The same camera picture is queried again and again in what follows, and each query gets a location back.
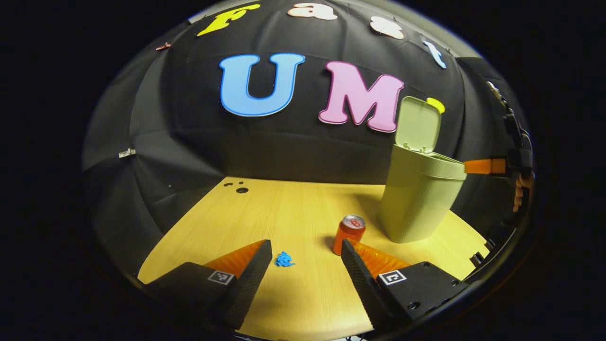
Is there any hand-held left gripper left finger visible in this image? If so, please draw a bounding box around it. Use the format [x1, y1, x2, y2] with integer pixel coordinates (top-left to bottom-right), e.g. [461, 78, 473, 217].
[142, 239, 274, 331]

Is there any green desktop garbage bin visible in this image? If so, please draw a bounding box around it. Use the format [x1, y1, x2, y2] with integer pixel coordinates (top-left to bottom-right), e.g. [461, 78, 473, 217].
[376, 96, 468, 244]

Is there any black cable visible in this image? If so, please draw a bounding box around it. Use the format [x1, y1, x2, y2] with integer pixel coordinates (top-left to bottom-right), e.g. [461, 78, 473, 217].
[487, 81, 521, 143]

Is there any black bracket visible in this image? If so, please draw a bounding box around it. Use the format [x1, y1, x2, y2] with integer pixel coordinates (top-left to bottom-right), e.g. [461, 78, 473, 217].
[470, 237, 496, 267]

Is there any orange pop can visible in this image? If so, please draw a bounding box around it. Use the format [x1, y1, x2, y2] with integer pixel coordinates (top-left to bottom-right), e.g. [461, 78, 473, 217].
[332, 215, 366, 256]

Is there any black backdrop cloth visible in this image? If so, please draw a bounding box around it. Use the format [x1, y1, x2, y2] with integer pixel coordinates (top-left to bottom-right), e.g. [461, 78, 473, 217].
[80, 0, 527, 266]

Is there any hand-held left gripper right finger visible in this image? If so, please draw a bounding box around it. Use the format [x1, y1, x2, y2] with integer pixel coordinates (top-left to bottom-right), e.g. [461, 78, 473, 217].
[341, 238, 469, 333]

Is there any wooden desktop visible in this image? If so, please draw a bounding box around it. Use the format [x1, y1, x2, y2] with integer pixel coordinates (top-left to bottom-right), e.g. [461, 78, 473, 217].
[137, 177, 490, 341]

